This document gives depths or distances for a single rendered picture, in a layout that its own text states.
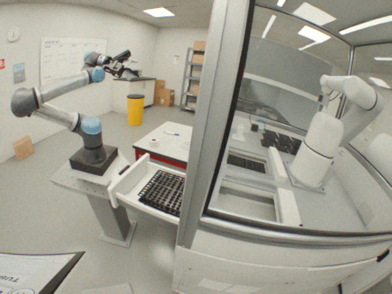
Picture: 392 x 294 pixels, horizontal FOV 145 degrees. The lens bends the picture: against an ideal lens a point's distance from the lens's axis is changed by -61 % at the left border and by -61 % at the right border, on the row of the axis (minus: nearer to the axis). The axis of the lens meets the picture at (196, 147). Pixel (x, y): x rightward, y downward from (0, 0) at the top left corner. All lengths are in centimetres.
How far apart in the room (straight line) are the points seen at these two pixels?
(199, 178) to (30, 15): 370
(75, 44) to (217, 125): 381
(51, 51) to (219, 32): 356
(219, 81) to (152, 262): 135
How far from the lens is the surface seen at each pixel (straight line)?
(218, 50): 18
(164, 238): 150
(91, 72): 81
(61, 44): 375
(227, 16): 20
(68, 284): 29
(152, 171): 77
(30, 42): 359
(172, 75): 555
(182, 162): 104
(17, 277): 33
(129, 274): 139
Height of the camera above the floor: 133
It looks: 28 degrees down
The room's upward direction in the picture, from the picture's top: 10 degrees clockwise
